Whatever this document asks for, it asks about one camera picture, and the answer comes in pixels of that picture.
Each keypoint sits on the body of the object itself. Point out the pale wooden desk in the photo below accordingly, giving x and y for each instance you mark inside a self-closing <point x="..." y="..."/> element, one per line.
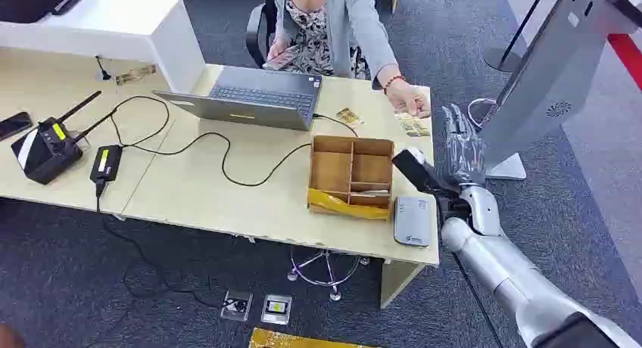
<point x="200" y="195"/>

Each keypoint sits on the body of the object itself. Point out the stanchion post with base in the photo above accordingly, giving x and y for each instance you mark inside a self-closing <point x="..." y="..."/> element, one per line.
<point x="504" y="59"/>

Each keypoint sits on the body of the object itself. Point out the printed desk sticker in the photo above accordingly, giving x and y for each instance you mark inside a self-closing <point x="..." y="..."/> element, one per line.
<point x="135" y="74"/>

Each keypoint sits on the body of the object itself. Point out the person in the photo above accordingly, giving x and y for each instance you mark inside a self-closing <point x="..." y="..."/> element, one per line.
<point x="346" y="20"/>

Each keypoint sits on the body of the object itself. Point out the yellow sheet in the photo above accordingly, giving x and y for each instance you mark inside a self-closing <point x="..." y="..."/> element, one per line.
<point x="291" y="340"/>

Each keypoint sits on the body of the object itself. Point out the black office chair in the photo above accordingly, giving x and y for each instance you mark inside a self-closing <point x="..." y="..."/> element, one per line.
<point x="258" y="32"/>

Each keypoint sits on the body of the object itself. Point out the black device on counter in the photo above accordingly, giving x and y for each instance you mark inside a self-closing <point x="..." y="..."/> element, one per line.
<point x="35" y="0"/>

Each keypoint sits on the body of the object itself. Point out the wooden compartment box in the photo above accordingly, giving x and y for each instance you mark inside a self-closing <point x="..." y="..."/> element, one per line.
<point x="331" y="173"/>

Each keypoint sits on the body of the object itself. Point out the white raised counter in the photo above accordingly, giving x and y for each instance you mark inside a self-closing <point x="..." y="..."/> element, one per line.
<point x="125" y="35"/>

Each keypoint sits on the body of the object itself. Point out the person's hand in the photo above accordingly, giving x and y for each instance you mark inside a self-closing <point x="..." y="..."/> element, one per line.
<point x="277" y="48"/>
<point x="411" y="99"/>

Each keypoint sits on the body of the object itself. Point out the card in wooden box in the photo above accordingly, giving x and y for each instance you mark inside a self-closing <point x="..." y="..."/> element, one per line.
<point x="370" y="191"/>

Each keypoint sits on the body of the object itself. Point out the small printed card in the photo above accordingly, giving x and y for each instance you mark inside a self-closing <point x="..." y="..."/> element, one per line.
<point x="348" y="116"/>

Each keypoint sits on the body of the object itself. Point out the grey laptop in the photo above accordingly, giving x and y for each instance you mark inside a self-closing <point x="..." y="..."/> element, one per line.
<point x="261" y="97"/>

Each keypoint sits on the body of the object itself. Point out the grey card reader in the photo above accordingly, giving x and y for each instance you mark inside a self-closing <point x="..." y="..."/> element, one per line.
<point x="412" y="220"/>

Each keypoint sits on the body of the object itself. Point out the person's right hand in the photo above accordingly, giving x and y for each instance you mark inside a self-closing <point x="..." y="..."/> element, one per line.
<point x="277" y="48"/>

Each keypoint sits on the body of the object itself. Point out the smartphone with patterned case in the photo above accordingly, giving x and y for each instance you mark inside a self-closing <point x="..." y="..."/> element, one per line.
<point x="281" y="60"/>

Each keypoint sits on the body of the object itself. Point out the silver kiosk stand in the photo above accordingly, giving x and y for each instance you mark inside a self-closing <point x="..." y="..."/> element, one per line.
<point x="546" y="80"/>

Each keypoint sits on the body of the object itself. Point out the black smartphone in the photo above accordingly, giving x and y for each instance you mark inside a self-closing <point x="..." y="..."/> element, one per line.
<point x="14" y="125"/>

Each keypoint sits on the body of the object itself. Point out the black radio unit with antennas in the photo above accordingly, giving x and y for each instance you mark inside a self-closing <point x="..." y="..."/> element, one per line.
<point x="47" y="153"/>

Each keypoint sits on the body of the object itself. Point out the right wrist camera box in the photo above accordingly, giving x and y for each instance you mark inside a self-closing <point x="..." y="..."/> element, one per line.
<point x="419" y="170"/>

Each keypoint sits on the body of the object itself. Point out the large printed card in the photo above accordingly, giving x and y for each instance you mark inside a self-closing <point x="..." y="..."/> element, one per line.
<point x="415" y="126"/>

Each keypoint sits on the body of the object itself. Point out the person's left hand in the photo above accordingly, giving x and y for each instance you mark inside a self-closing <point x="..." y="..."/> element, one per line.
<point x="411" y="99"/>

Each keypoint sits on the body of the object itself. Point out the chrome chair base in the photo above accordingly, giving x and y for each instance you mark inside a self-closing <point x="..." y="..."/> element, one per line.
<point x="328" y="275"/>

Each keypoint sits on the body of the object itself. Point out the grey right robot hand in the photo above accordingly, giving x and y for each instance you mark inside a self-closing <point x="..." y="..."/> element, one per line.
<point x="464" y="150"/>

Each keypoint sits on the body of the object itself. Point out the black power adapter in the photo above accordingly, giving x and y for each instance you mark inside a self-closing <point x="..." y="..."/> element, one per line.
<point x="106" y="163"/>

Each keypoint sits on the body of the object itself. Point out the small black desk plug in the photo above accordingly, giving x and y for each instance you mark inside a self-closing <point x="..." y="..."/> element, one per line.
<point x="103" y="72"/>

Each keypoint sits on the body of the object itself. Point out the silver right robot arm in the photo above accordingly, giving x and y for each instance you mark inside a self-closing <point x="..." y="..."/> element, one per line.
<point x="511" y="275"/>

